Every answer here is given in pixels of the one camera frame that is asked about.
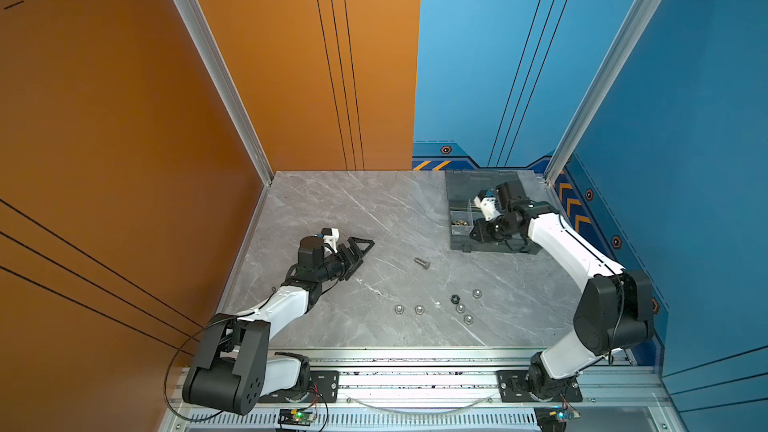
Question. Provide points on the left aluminium frame post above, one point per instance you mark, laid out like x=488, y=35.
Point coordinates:
x=205, y=43

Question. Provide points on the circuit board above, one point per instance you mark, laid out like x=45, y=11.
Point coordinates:
x=296, y=419
x=555, y=419

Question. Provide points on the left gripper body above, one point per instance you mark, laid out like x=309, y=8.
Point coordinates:
x=333, y=268

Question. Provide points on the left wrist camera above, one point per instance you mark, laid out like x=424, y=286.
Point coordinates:
x=330, y=237

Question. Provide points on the aluminium frame post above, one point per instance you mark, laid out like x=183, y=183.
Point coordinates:
x=631, y=30
x=205, y=43

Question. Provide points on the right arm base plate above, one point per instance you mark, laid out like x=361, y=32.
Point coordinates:
x=519, y=385

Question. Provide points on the silver hex bolt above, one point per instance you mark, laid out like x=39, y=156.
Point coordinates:
x=423, y=263

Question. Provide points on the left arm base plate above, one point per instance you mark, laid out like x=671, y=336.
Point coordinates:
x=325, y=382

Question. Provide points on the right circuit board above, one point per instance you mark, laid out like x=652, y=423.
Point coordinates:
x=555, y=419

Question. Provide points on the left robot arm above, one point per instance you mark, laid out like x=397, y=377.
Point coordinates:
x=233, y=368

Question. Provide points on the front aluminium rail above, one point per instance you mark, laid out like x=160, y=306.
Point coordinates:
x=441, y=389

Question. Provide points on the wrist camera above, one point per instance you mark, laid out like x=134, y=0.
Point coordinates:
x=330, y=237
x=486, y=202

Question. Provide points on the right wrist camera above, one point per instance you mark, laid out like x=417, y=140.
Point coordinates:
x=486, y=202

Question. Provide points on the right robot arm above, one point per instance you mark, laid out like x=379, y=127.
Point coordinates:
x=615, y=311

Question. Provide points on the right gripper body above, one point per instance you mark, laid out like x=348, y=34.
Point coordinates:
x=501, y=228

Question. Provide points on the clear plastic organizer box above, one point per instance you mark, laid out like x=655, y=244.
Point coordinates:
x=462, y=187

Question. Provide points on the right aluminium frame post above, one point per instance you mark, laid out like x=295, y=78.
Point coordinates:
x=631, y=30

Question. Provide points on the left circuit board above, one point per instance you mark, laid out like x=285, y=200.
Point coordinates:
x=296, y=419

